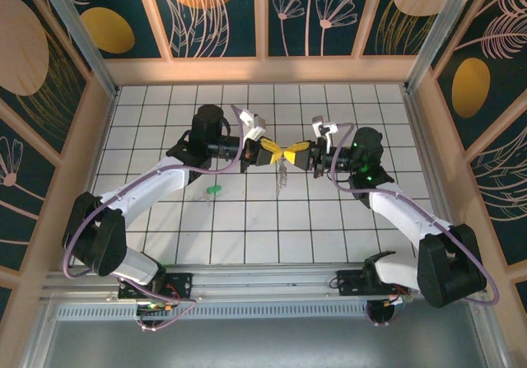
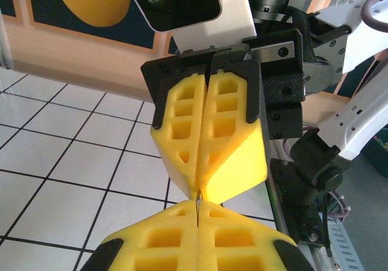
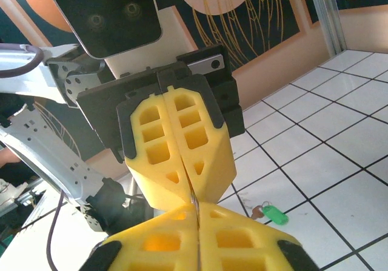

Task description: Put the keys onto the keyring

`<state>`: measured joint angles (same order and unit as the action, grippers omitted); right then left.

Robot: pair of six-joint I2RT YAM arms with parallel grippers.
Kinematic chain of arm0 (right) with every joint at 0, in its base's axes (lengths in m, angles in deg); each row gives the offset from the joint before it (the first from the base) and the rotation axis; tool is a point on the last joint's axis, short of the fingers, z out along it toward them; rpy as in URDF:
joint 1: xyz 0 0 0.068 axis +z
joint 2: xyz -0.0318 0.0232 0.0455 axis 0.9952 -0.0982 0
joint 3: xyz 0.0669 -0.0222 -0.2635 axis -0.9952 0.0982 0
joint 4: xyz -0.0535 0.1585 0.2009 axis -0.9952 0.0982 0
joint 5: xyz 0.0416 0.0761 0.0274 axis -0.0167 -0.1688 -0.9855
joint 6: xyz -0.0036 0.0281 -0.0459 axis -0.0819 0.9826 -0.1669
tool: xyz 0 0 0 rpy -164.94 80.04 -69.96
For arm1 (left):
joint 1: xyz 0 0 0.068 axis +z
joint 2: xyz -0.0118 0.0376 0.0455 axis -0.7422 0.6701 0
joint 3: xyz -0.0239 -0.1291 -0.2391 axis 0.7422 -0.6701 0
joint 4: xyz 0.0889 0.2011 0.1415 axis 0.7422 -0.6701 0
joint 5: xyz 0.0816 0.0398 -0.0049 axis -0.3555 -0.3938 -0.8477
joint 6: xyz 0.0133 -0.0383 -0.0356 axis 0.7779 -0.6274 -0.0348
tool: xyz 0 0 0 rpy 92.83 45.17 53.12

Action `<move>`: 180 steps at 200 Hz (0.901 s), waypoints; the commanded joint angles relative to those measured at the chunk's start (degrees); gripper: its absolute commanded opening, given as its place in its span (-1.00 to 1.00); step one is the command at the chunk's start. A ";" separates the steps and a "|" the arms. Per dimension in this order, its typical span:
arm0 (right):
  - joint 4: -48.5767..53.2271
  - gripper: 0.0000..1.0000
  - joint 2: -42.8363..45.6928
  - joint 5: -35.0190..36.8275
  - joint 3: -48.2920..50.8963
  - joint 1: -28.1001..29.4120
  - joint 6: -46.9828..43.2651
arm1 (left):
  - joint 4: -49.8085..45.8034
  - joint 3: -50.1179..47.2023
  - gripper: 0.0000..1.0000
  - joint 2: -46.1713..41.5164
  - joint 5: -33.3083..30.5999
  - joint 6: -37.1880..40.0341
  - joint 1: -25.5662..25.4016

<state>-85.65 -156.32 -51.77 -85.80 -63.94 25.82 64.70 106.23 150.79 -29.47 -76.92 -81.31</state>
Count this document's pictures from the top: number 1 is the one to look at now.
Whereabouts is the long aluminium base rail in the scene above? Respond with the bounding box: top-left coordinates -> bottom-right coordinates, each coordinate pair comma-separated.
40,262 -> 489,303

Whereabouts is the green-headed key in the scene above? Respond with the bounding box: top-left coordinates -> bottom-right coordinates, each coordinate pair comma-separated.
203,183 -> 224,209

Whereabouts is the controller board with wires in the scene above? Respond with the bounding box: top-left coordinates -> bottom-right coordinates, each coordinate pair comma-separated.
365,296 -> 413,328
135,300 -> 182,315

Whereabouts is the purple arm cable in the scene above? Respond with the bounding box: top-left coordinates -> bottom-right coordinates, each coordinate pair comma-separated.
61,104 -> 248,333
329,121 -> 501,305

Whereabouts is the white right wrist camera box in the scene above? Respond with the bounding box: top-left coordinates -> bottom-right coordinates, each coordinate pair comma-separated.
311,114 -> 339,147

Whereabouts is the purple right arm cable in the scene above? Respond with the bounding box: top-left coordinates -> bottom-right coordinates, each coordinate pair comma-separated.
329,121 -> 501,305

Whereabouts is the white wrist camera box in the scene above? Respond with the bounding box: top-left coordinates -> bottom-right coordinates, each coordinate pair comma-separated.
311,114 -> 339,147
236,106 -> 268,142

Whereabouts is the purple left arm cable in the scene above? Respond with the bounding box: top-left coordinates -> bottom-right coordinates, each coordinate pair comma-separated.
61,104 -> 248,333

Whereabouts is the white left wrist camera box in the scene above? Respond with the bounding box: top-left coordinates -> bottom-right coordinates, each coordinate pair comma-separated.
236,106 -> 268,142

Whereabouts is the grey slotted cable duct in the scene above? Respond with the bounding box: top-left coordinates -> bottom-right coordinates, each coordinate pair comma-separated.
55,303 -> 370,322

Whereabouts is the aluminium side rail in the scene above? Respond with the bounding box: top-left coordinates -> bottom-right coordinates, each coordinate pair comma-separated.
401,87 -> 466,264
64,90 -> 120,270

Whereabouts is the aluminium corner post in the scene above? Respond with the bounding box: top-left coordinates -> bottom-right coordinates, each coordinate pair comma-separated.
33,0 -> 121,98
403,0 -> 483,95

